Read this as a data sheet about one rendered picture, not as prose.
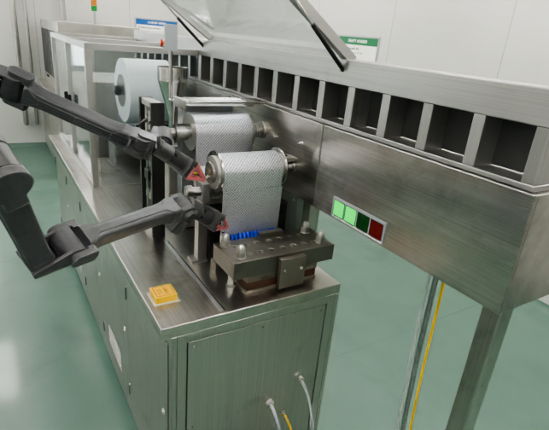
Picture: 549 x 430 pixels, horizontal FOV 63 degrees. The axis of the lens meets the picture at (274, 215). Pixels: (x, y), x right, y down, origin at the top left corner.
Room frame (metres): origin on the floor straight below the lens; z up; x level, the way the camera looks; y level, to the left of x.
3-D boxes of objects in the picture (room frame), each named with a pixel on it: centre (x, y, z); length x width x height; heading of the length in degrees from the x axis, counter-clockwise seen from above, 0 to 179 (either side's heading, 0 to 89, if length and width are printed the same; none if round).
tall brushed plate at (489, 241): (2.28, 0.20, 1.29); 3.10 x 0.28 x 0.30; 33
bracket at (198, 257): (1.50, 0.27, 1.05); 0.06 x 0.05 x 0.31; 123
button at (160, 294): (1.23, 0.33, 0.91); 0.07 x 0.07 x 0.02; 33
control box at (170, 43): (1.97, 0.50, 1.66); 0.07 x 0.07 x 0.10; 18
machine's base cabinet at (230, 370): (2.30, 0.69, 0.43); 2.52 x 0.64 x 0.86; 33
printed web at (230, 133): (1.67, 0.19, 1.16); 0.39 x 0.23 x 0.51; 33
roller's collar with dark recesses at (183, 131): (1.69, 0.38, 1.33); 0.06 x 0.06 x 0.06; 33
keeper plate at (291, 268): (1.36, -0.08, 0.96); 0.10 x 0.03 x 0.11; 123
